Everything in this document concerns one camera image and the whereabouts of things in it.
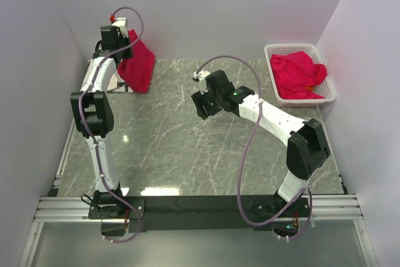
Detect red t-shirt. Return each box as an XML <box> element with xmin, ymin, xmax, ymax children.
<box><xmin>117</xmin><ymin>40</ymin><xmax>156</xmax><ymax>94</ymax></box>

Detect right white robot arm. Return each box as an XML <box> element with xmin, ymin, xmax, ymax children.
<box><xmin>191</xmin><ymin>70</ymin><xmax>331</xmax><ymax>216</ymax></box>

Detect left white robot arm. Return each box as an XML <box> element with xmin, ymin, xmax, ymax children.
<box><xmin>70</xmin><ymin>21</ymin><xmax>133</xmax><ymax>218</ymax></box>

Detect red shirts in basket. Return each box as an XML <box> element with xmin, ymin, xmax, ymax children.
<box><xmin>270</xmin><ymin>51</ymin><xmax>328</xmax><ymax>100</ymax></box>

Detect folded white printed t-shirt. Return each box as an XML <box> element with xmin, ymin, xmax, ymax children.
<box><xmin>81</xmin><ymin>59</ymin><xmax>134</xmax><ymax>93</ymax></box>

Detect white plastic laundry basket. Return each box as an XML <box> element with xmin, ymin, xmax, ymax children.
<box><xmin>264</xmin><ymin>43</ymin><xmax>336</xmax><ymax>108</ymax></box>

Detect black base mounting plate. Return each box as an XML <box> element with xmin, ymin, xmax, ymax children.
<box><xmin>88</xmin><ymin>195</ymin><xmax>309</xmax><ymax>232</ymax></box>

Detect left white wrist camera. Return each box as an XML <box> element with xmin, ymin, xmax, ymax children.
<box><xmin>110</xmin><ymin>14</ymin><xmax>129</xmax><ymax>38</ymax></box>

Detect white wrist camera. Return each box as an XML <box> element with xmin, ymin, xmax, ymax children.
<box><xmin>110</xmin><ymin>14</ymin><xmax>129</xmax><ymax>38</ymax></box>
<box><xmin>192</xmin><ymin>70</ymin><xmax>211</xmax><ymax>94</ymax></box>

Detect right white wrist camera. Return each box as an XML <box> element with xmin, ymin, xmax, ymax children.
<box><xmin>192</xmin><ymin>70</ymin><xmax>211</xmax><ymax>94</ymax></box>

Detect aluminium frame rail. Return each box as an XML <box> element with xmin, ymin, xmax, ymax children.
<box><xmin>34</xmin><ymin>166</ymin><xmax>365</xmax><ymax>223</ymax></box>

